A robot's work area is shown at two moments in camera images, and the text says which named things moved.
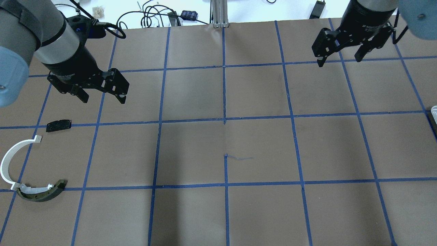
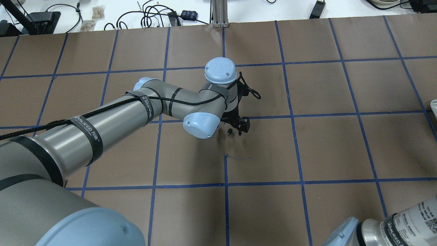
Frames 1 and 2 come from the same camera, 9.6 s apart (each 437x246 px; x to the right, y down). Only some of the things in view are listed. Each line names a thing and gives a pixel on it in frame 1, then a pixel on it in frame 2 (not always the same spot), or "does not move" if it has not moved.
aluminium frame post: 220,13 does not move
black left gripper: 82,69 → 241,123
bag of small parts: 98,12 does not move
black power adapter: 318,10 does not move
